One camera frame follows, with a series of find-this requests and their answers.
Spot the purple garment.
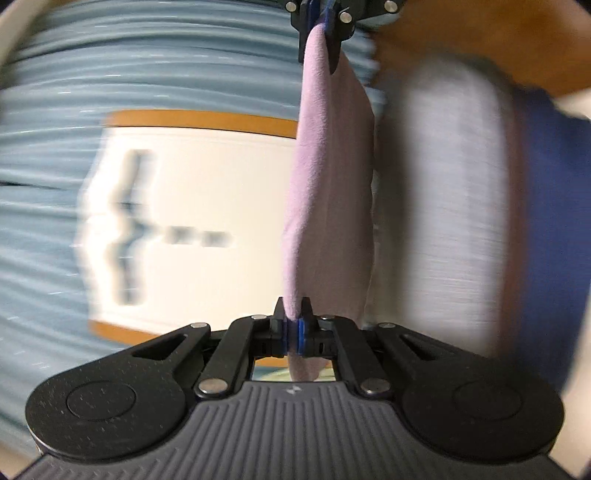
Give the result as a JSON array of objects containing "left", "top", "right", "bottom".
[{"left": 281, "top": 21, "right": 375, "bottom": 382}]

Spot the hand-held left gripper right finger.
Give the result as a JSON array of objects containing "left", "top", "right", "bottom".
[{"left": 295, "top": 298, "right": 456, "bottom": 400}]

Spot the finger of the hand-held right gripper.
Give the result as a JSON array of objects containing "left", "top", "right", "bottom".
[
  {"left": 322, "top": 0, "right": 400, "bottom": 75},
  {"left": 286, "top": 0, "right": 320, "bottom": 64}
]

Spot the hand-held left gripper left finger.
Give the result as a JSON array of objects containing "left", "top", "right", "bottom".
[{"left": 131, "top": 296, "right": 294, "bottom": 400}]

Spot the folded grey white cloth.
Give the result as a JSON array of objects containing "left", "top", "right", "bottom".
[{"left": 376, "top": 54, "right": 525, "bottom": 363}]

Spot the blue curtain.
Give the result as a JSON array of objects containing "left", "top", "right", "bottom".
[{"left": 0, "top": 9, "right": 389, "bottom": 444}]

